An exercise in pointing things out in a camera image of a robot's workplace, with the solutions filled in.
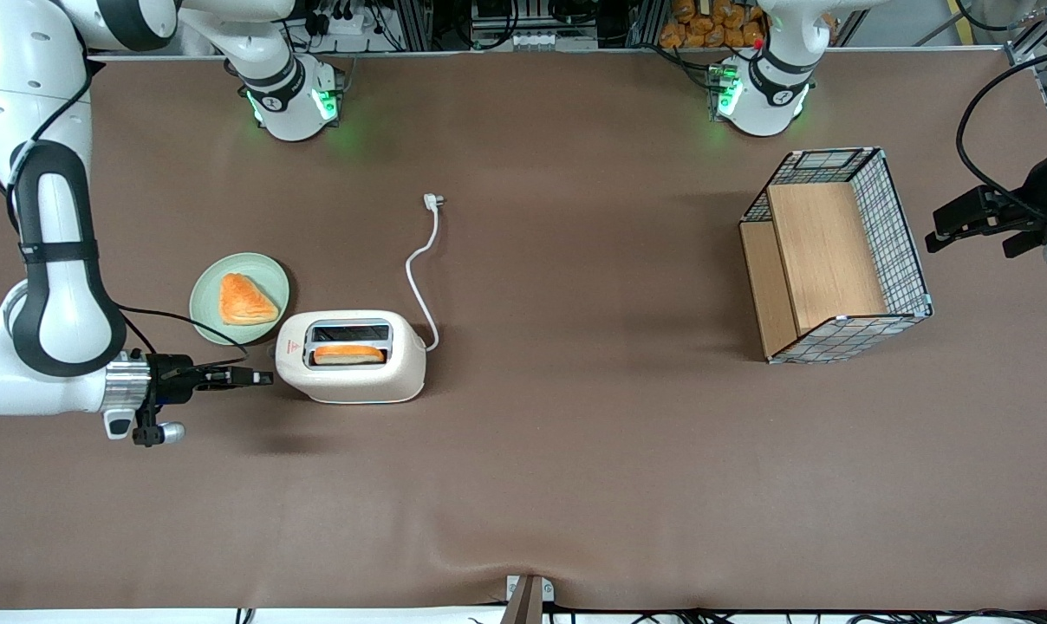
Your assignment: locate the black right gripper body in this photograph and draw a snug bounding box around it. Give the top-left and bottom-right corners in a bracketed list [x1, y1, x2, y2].
[146, 353, 198, 409]

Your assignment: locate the white two-slot toaster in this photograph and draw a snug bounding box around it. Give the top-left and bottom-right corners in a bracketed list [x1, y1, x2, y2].
[268, 309, 428, 406]

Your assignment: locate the white toaster power cable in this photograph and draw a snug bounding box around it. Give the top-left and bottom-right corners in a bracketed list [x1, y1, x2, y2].
[405, 193, 445, 353]

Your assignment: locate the pale green round plate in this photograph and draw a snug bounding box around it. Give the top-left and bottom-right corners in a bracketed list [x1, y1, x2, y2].
[189, 252, 290, 347]

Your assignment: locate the pile of orange bread rolls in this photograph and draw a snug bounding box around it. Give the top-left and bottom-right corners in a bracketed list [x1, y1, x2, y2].
[659, 0, 769, 50]

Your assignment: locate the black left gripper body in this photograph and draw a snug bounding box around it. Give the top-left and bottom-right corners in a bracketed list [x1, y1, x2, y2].
[1003, 143, 1047, 259]

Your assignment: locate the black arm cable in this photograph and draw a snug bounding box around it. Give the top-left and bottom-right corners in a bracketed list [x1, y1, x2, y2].
[956, 48, 1047, 224]
[3, 52, 250, 358]

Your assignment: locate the brown table mat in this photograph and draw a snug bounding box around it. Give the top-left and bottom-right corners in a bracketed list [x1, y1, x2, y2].
[0, 48, 1047, 613]

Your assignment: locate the wire mesh basket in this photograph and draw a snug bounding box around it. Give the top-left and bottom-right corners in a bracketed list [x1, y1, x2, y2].
[739, 146, 934, 365]

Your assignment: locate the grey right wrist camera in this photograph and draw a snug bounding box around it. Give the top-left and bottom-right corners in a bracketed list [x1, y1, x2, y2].
[132, 407, 187, 449]

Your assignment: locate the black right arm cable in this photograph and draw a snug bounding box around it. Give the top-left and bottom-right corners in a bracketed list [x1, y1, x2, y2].
[3, 52, 250, 358]

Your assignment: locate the white power strip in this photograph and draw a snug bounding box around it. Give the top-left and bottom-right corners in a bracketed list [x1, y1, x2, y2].
[309, 7, 387, 37]

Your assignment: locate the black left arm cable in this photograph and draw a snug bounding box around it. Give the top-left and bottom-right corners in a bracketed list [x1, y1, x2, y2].
[956, 48, 1047, 224]

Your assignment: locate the orange triangular pastry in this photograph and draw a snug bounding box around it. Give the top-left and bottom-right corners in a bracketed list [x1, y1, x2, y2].
[218, 273, 280, 327]

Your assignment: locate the toast slice in toaster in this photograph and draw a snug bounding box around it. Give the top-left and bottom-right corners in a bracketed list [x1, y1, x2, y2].
[313, 345, 386, 366]

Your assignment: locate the wooden shelf insert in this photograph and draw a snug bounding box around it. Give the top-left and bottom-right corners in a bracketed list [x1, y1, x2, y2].
[740, 182, 889, 359]

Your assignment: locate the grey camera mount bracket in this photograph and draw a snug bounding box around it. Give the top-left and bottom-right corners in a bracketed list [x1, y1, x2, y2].
[499, 574, 556, 624]

